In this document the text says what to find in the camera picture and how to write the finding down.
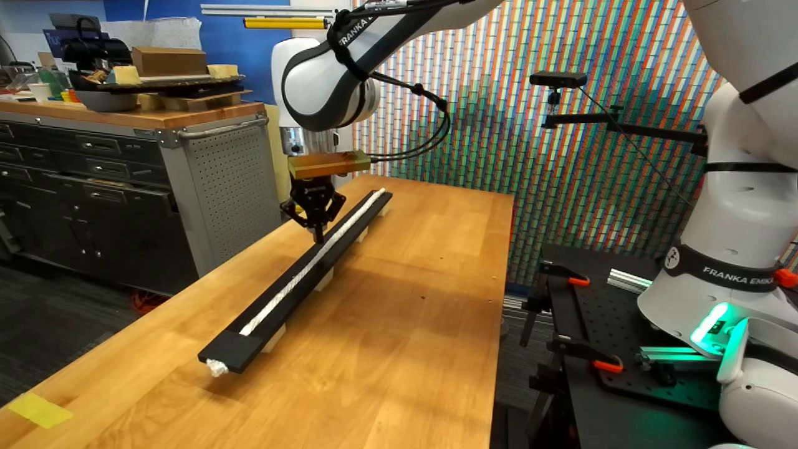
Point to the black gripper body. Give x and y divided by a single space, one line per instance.
314 199

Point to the grey perforated metal cabinet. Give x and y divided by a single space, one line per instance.
216 192

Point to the wooden beam under tray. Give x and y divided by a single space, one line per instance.
208 100

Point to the yellow foam block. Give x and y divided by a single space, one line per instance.
224 74
125 77

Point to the yellow horizontal bar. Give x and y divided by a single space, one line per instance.
283 24

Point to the black tray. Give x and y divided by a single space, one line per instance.
166 83

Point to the white horizontal bar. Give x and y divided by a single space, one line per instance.
264 11

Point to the brown cardboard box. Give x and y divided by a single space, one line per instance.
171 63

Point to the green plastic item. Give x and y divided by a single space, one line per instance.
52 87

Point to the black perforated breadboard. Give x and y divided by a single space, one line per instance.
600 312

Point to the aluminium extrusion bar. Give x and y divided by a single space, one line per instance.
626 281
663 356

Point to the yellow tape piece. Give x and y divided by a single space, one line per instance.
40 411

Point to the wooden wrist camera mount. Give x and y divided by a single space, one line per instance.
327 163

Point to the light rail support block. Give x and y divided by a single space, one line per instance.
363 235
325 281
274 344

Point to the black camera on stand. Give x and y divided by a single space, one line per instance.
556 82

